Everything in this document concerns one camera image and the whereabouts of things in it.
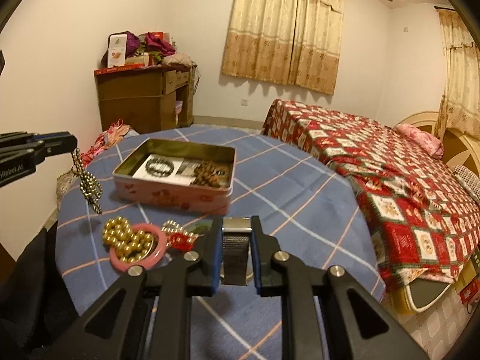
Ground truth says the red tassel knot ornament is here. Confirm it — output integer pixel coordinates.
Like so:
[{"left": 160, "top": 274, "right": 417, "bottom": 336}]
[{"left": 167, "top": 232, "right": 197, "bottom": 253}]

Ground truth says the silver mesh watch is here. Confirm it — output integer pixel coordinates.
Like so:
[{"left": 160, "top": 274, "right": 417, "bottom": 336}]
[{"left": 220, "top": 217, "right": 253, "bottom": 286}]

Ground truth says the gold pearl necklace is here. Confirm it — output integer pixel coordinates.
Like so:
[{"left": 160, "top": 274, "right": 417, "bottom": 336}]
[{"left": 101, "top": 216, "right": 155, "bottom": 263}]

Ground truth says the pink jade bangle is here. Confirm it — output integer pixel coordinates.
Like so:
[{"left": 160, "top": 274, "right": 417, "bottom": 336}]
[{"left": 108, "top": 223, "right": 168, "bottom": 272}]

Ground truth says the pile of colourful clothes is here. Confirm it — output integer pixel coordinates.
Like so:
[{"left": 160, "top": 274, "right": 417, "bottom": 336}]
[{"left": 56, "top": 119, "right": 138, "bottom": 210}]

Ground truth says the blue plaid tablecloth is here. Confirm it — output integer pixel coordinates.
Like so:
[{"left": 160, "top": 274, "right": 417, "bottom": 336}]
[{"left": 56, "top": 125, "right": 385, "bottom": 359}]

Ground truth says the pink rectangular tin box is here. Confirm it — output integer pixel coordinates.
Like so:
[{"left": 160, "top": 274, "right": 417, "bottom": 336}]
[{"left": 112, "top": 138, "right": 237, "bottom": 215}]

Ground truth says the flat red box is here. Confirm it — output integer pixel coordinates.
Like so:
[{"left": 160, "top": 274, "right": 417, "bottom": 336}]
[{"left": 94, "top": 63, "right": 145, "bottom": 76}]

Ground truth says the brown wooden desk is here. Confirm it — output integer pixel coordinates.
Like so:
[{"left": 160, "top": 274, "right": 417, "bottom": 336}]
[{"left": 94, "top": 65, "right": 196, "bottom": 133}]

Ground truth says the printed paper tin liner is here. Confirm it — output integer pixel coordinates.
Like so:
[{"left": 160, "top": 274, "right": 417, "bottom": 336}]
[{"left": 133, "top": 154, "right": 200, "bottom": 185}]

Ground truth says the white product box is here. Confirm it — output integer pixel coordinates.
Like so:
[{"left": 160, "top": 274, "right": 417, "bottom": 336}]
[{"left": 107, "top": 33, "right": 128, "bottom": 68}]

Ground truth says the purple cloth bundle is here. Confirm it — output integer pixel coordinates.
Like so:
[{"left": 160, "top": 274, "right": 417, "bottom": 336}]
[{"left": 125, "top": 31, "right": 141, "bottom": 58}]

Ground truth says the magenta cloth on desk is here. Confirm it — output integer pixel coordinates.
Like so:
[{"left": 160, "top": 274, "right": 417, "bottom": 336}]
[{"left": 145, "top": 32, "right": 176, "bottom": 57}]

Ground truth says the red patchwork bed quilt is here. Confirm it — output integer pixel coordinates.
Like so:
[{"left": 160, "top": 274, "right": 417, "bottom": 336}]
[{"left": 262, "top": 99, "right": 479, "bottom": 291}]

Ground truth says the pink pillow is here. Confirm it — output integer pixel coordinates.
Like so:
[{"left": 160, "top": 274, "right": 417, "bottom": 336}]
[{"left": 394, "top": 124, "right": 444, "bottom": 159}]

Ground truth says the striped pillow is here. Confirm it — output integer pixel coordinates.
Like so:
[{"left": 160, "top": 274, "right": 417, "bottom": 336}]
[{"left": 452, "top": 165, "right": 480, "bottom": 197}]

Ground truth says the cream wooden headboard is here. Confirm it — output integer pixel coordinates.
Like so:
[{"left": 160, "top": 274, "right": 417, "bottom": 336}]
[{"left": 400, "top": 111, "right": 479, "bottom": 176}]

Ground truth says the beige curtain at right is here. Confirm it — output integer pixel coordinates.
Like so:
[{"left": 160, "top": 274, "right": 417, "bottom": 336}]
[{"left": 435, "top": 8, "right": 479, "bottom": 140}]

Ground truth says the beige patterned window curtain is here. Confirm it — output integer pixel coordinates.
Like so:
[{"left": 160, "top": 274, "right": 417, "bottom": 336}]
[{"left": 221, "top": 0, "right": 344, "bottom": 95}]

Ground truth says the brown wooden bead necklace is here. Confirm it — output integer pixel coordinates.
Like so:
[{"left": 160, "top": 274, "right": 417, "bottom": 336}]
[{"left": 190, "top": 159, "right": 230, "bottom": 189}]

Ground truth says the dark green bead bracelet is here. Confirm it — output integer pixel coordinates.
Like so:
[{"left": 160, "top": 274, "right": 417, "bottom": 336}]
[{"left": 145, "top": 157, "right": 176, "bottom": 178}]

